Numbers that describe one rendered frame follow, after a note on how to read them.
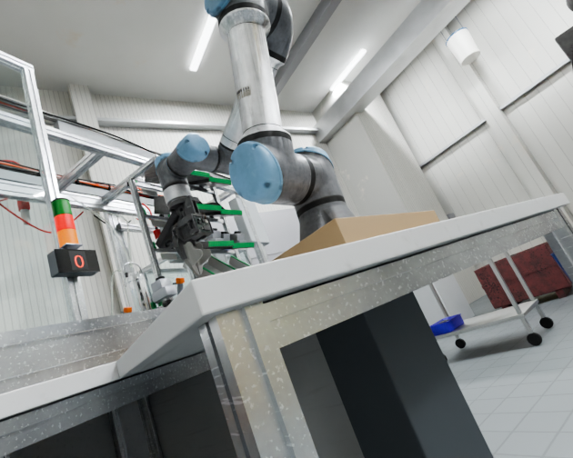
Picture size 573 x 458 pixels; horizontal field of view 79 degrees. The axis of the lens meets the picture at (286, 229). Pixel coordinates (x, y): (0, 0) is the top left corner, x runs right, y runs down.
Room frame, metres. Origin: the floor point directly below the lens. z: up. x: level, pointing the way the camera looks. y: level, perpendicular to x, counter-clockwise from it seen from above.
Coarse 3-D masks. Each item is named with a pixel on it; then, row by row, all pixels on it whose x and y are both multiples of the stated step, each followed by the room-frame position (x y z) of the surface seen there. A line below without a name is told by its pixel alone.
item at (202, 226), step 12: (168, 204) 0.88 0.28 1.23; (180, 204) 0.88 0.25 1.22; (192, 204) 0.86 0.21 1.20; (180, 216) 0.89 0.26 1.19; (192, 216) 0.85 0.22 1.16; (204, 216) 0.90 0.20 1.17; (180, 228) 0.88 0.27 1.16; (192, 228) 0.87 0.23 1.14; (204, 228) 0.88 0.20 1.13; (192, 240) 0.91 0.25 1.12
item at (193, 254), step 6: (186, 246) 0.88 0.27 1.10; (192, 246) 0.88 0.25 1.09; (186, 252) 0.88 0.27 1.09; (192, 252) 0.88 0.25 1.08; (198, 252) 0.87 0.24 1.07; (192, 258) 0.88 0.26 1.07; (198, 258) 0.88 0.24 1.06; (186, 264) 0.89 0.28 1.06; (192, 264) 0.89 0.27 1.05; (192, 270) 0.89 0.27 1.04
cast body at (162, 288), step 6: (162, 276) 1.06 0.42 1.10; (156, 282) 1.05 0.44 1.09; (162, 282) 1.05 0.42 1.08; (168, 282) 1.07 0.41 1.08; (156, 288) 1.05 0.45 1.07; (162, 288) 1.04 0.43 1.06; (168, 288) 1.05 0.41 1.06; (174, 288) 1.07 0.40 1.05; (156, 294) 1.06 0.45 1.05; (162, 294) 1.05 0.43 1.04; (168, 294) 1.04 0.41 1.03; (174, 294) 1.07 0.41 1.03; (156, 300) 1.06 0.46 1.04; (162, 300) 1.08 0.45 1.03
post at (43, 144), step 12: (24, 72) 0.94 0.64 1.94; (36, 96) 0.96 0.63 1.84; (36, 108) 0.96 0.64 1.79; (36, 120) 0.94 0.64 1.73; (36, 132) 0.94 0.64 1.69; (48, 144) 0.96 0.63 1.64; (48, 156) 0.96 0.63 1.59; (48, 168) 0.95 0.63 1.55; (48, 180) 0.94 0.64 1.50; (48, 192) 0.94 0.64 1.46; (72, 288) 0.94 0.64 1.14; (72, 300) 0.94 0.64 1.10; (72, 312) 0.94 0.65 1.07; (84, 312) 0.96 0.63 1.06
